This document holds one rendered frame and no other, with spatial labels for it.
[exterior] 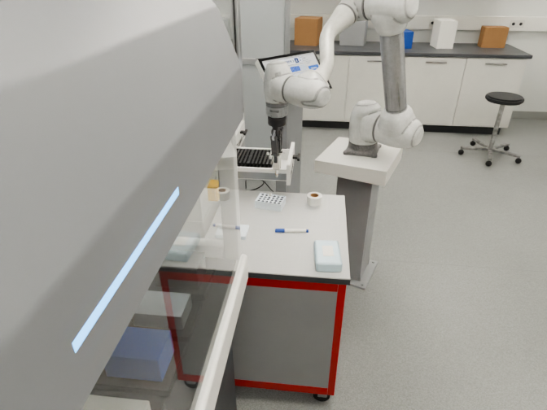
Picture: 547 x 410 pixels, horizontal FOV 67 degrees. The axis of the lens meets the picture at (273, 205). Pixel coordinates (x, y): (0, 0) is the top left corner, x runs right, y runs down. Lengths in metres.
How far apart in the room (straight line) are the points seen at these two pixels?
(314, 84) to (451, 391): 1.54
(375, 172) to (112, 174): 1.76
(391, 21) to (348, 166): 0.71
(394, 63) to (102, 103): 1.60
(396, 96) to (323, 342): 1.14
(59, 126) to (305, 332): 1.42
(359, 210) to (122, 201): 2.01
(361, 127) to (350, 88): 2.77
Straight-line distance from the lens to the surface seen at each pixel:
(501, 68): 5.25
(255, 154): 2.10
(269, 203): 1.87
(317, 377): 1.93
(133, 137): 0.54
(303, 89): 1.54
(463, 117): 5.30
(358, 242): 2.52
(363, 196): 2.36
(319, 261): 1.51
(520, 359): 2.56
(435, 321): 2.57
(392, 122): 2.09
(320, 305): 1.62
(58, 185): 0.42
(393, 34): 1.92
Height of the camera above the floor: 1.73
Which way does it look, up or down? 30 degrees down
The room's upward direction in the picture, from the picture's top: straight up
